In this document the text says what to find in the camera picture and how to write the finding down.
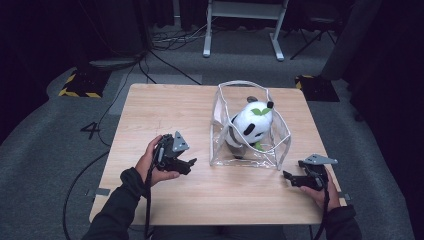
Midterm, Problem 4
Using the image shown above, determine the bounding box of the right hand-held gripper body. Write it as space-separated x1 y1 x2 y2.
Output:
297 153 339 192

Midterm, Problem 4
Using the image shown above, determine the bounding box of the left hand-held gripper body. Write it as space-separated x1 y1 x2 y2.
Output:
153 130 191 172

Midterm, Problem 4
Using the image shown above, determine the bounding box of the black yellow striped base plate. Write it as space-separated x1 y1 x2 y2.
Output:
58 67 112 99
294 74 341 102

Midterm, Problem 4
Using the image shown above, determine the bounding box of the long black floor cable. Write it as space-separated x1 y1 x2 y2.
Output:
62 49 149 240

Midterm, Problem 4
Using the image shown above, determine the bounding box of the left hand-held gripper cable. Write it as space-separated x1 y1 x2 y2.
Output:
143 145 162 240

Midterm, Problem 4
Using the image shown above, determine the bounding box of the white desk frame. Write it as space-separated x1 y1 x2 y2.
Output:
202 0 290 62

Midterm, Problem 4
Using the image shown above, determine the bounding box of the person's right hand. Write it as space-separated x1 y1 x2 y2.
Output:
299 166 342 213

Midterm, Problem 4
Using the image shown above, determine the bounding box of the black tripod stand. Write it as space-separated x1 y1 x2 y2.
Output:
289 15 338 61

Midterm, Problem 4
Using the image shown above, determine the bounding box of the bundle of floor cables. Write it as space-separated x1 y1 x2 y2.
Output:
151 16 218 52

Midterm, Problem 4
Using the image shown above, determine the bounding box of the person's left hand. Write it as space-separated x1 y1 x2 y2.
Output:
134 134 182 187

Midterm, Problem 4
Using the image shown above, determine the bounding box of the right hand-held gripper cable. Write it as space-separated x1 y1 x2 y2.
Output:
312 169 332 240

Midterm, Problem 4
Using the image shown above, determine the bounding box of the clear plastic bag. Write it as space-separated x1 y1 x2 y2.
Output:
208 79 293 171

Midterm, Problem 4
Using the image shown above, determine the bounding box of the panda plush toy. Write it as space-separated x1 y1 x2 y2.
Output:
224 96 275 160

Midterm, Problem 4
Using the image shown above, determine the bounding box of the dark stand with grey base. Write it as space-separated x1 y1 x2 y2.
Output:
87 0 149 72

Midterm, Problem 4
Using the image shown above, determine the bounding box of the grey curtain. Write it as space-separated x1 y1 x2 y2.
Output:
320 0 383 81

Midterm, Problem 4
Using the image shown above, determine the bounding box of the hand-held gripper cable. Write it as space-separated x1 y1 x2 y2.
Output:
143 145 162 240
312 169 332 240

